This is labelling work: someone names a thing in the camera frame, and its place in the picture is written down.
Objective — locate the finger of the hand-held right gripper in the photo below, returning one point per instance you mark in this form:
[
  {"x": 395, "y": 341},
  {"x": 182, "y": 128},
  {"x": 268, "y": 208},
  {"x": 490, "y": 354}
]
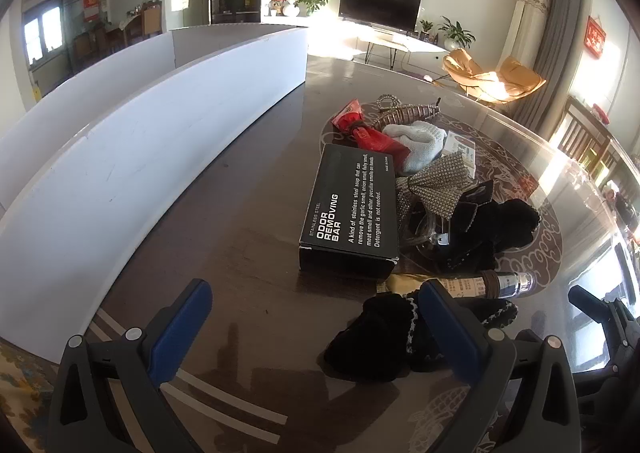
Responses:
[{"x": 590, "y": 302}]

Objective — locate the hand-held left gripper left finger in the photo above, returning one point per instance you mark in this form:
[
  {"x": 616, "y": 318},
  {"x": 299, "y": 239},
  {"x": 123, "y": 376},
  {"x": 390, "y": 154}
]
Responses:
[{"x": 182, "y": 328}]

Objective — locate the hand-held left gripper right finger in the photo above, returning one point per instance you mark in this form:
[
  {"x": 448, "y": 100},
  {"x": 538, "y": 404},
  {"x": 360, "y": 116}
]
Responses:
[{"x": 450, "y": 333}]

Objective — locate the black scrunchie with white trim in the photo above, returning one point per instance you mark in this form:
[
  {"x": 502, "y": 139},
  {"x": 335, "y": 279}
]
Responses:
[{"x": 370, "y": 333}]

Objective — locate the red snack packet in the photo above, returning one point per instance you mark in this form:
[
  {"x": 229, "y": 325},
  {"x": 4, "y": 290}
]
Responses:
[{"x": 375, "y": 139}]

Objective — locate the dark patterned glass desktop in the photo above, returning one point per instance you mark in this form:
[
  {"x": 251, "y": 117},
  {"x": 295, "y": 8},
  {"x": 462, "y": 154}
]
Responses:
[{"x": 250, "y": 258}]

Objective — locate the gold cosmetic tube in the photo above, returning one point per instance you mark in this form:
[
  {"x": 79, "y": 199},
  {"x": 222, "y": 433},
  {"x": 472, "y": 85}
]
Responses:
[{"x": 460, "y": 287}]

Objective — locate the black velvet hair bow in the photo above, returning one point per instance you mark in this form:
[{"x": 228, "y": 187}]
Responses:
[{"x": 515, "y": 225}]

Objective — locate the black studded hair clip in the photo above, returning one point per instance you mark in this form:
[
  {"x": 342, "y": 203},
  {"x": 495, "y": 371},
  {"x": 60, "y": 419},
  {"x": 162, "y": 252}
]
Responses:
[{"x": 475, "y": 198}]

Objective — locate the rhinestone bow hair clip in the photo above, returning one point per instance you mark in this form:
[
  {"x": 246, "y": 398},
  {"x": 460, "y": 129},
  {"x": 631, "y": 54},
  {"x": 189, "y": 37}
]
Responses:
[{"x": 435, "y": 183}]

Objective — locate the black printed box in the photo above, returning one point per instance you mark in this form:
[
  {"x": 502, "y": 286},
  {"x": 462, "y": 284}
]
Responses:
[{"x": 345, "y": 203}]

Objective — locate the floral patterned cloth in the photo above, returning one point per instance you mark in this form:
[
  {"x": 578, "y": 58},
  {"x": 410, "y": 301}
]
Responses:
[{"x": 22, "y": 383}]

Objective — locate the wooden dining chair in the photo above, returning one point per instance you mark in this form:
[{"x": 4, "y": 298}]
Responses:
[{"x": 580, "y": 133}]

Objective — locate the white foam board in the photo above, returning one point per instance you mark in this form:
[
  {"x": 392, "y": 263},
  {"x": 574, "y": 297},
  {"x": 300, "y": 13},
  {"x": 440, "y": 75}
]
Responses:
[
  {"x": 75, "y": 98},
  {"x": 125, "y": 158}
]

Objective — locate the blue white medicine box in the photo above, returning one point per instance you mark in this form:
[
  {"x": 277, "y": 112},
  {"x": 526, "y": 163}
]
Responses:
[{"x": 460, "y": 150}]

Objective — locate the white sock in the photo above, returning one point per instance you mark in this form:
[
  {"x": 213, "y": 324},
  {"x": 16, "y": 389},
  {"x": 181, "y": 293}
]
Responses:
[{"x": 417, "y": 143}]

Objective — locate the orange lounge chair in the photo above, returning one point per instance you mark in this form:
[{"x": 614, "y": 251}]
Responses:
[{"x": 470, "y": 70}]

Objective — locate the grey curtain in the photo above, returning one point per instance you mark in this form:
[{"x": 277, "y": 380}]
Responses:
[{"x": 565, "y": 33}]

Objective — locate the covered floor air conditioner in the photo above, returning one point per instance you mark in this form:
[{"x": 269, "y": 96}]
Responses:
[{"x": 527, "y": 23}]

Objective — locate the white television stand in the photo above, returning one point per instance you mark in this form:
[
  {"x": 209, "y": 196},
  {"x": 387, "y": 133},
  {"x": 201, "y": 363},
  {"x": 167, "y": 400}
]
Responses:
[{"x": 400, "y": 43}]

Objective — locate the large leafy potted plant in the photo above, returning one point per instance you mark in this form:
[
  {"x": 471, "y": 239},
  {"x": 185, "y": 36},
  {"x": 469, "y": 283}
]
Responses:
[{"x": 456, "y": 33}]

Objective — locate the small green potted plant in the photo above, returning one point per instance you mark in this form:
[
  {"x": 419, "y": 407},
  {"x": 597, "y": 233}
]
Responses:
[{"x": 426, "y": 28}]

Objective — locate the wooden sideboard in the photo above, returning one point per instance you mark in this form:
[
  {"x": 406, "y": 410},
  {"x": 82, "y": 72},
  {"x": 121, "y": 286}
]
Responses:
[{"x": 150, "y": 20}]

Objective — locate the window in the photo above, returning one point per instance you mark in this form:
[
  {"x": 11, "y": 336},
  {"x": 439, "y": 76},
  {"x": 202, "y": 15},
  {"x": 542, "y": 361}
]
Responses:
[{"x": 42, "y": 35}]

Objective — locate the red door poster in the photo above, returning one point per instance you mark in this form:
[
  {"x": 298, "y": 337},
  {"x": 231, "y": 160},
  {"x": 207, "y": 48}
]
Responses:
[{"x": 91, "y": 7}]

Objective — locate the black television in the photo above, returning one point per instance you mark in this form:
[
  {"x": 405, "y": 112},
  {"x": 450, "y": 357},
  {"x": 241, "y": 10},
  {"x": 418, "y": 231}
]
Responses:
[{"x": 380, "y": 5}]

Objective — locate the red wall hanging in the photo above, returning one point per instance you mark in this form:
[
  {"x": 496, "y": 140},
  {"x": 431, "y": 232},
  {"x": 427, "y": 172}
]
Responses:
[{"x": 595, "y": 37}]

